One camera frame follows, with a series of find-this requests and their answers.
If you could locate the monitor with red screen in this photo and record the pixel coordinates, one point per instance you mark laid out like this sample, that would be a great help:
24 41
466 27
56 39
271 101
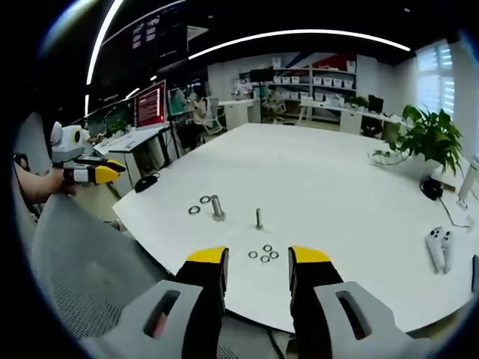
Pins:
150 106

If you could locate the green potted plant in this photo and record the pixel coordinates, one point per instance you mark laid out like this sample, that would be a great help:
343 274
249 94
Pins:
430 138

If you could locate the large threaded metal stud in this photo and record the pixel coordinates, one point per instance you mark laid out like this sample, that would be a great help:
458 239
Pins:
216 208

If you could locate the shelf with white bins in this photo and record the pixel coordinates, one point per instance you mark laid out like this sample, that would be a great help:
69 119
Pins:
314 84

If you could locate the white handheld controller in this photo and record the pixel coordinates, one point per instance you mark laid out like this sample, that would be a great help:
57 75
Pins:
446 247
434 248

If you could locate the white office chair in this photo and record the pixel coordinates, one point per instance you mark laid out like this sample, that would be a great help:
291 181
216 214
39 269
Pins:
212 116

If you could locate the white office desk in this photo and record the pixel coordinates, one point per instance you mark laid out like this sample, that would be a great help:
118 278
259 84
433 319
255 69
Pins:
134 144

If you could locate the small metal washer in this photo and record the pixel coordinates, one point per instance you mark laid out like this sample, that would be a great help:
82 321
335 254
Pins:
274 254
265 259
267 247
253 254

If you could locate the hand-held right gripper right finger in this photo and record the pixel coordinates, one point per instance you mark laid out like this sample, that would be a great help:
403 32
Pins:
337 310

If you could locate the small threaded metal stud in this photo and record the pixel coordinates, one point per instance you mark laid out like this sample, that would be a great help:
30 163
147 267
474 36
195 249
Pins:
258 218

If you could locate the white upright device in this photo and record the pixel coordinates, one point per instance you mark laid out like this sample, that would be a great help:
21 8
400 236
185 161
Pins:
468 183

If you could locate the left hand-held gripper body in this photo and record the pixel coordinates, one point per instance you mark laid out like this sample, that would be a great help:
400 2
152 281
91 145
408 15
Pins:
67 144

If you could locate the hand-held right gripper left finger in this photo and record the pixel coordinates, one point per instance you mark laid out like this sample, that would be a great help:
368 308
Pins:
176 314

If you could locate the dark phone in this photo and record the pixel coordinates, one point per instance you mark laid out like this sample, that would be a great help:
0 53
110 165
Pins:
476 273

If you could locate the grey mesh office chair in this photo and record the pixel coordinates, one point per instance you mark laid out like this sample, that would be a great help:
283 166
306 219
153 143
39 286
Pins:
82 261

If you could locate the black monitor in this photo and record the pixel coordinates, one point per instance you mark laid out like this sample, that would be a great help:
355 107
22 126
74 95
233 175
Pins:
376 104

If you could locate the black computer mouse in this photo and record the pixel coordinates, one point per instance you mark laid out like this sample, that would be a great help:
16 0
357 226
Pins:
146 183

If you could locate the large metal washer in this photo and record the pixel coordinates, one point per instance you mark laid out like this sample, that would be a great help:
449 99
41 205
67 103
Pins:
204 199
194 210

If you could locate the person's left hand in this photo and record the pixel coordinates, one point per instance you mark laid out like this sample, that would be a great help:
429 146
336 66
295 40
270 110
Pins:
63 185

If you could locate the black round device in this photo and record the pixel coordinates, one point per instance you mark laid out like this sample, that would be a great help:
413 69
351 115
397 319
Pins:
432 187

